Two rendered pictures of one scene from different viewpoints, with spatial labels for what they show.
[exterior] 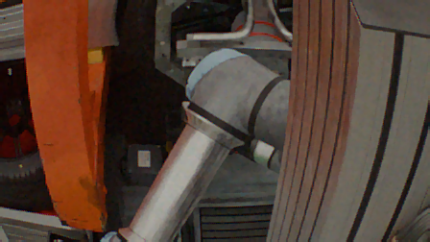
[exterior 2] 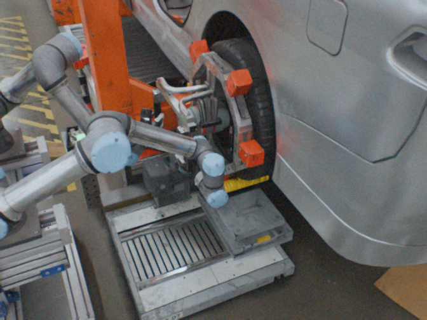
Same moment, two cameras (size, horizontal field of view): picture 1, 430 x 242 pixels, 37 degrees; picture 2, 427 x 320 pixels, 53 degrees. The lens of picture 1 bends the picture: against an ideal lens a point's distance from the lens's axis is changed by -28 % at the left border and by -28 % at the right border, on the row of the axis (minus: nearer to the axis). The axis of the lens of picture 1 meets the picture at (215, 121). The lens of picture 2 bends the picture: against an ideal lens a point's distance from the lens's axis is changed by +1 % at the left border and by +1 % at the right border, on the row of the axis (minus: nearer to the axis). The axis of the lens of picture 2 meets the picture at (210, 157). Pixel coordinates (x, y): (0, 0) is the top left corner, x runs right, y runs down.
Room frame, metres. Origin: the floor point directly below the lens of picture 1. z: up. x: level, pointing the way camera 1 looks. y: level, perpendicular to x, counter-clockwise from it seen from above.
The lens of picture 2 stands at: (1.04, -1.65, 1.90)
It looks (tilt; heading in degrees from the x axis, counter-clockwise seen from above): 38 degrees down; 69
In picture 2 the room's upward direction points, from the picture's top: straight up
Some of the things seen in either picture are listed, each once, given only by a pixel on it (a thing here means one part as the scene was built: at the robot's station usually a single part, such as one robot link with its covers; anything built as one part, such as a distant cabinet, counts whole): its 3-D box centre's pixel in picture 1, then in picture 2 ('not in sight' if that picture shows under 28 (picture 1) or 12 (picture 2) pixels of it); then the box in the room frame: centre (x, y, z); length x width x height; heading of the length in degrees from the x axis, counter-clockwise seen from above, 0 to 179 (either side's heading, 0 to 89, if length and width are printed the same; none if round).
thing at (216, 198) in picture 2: not in sight; (213, 192); (1.47, -0.59, 0.85); 0.11 x 0.08 x 0.09; 94
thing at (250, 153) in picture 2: not in sight; (250, 153); (1.69, -0.42, 0.85); 0.09 x 0.08 x 0.07; 93
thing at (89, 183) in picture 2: not in sight; (88, 176); (1.05, 0.47, 0.21); 0.10 x 0.10 x 0.42; 3
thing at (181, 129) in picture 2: not in sight; (189, 131); (1.47, -0.29, 0.93); 0.09 x 0.05 x 0.05; 3
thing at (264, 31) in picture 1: (260, 46); (203, 119); (1.60, -0.11, 0.85); 0.21 x 0.14 x 0.14; 3
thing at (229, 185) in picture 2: not in sight; (244, 181); (1.78, -0.22, 0.51); 0.29 x 0.06 x 0.06; 3
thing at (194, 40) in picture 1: (223, 9); (183, 77); (1.54, -0.01, 1.03); 0.19 x 0.18 x 0.11; 3
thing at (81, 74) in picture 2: not in sight; (82, 82); (1.18, 1.55, 0.30); 0.09 x 0.05 x 0.50; 93
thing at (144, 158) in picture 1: (148, 196); (180, 178); (1.56, 0.20, 0.26); 0.42 x 0.18 x 0.35; 3
